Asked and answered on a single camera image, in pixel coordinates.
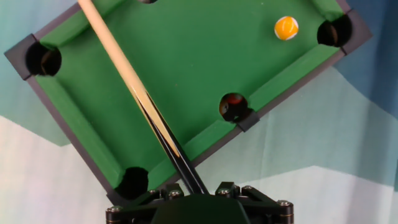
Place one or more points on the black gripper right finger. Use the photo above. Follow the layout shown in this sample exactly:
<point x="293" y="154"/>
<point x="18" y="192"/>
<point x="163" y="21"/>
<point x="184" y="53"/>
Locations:
<point x="267" y="208"/>

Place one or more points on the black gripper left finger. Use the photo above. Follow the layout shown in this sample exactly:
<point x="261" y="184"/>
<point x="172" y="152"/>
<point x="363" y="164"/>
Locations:
<point x="133" y="211"/>

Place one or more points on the wooden pool cue black butt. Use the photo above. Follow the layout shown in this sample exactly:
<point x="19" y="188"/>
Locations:
<point x="124" y="62"/>

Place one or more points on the red pool ball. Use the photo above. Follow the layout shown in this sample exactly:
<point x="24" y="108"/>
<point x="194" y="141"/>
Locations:
<point x="234" y="99"/>

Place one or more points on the mini green pool table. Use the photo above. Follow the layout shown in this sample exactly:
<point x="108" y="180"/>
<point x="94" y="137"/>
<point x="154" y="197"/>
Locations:
<point x="202" y="56"/>

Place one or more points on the yellow white pool ball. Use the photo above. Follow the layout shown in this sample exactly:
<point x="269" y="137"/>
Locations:
<point x="286" y="28"/>

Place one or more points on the blue white patterned cloth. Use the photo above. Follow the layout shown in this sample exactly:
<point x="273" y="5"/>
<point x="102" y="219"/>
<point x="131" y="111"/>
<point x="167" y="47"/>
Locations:
<point x="326" y="155"/>

